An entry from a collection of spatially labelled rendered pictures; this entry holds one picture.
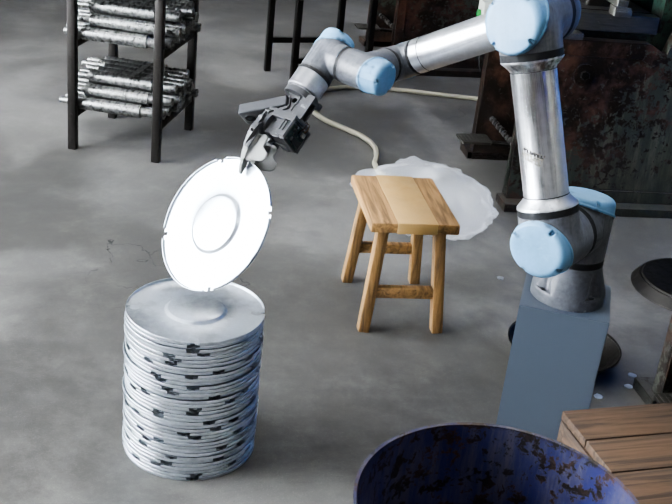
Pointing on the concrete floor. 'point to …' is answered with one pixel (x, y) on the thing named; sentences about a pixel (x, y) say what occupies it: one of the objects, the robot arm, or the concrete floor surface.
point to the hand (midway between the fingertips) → (242, 168)
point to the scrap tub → (483, 469)
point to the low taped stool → (422, 202)
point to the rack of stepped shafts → (160, 28)
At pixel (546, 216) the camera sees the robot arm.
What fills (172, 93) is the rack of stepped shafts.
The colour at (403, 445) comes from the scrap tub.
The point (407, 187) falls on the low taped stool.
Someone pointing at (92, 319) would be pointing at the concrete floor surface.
